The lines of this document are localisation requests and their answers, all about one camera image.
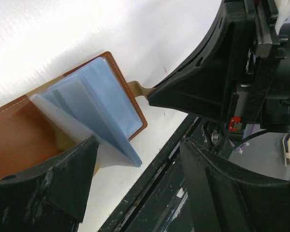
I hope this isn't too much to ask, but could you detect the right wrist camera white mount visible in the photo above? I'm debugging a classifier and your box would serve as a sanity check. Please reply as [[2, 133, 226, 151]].
[[275, 0, 290, 34]]

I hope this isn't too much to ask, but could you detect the brown leather card holder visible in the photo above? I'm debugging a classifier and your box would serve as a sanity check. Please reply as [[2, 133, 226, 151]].
[[0, 52, 151, 179]]

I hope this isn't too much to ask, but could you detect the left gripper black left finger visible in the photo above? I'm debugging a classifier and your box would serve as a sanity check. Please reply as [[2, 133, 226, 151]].
[[0, 136, 98, 232]]

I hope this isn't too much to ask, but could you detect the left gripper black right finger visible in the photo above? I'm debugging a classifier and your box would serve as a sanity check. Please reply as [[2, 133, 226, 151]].
[[180, 138, 290, 232]]

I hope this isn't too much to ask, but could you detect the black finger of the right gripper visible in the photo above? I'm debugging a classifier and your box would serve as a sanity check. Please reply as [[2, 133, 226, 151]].
[[148, 0, 256, 123]]

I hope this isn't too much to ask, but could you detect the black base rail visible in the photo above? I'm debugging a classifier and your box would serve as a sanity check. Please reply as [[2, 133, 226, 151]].
[[99, 113, 232, 232]]

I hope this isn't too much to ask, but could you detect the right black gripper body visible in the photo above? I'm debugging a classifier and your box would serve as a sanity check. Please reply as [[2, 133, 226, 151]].
[[225, 0, 290, 133]]

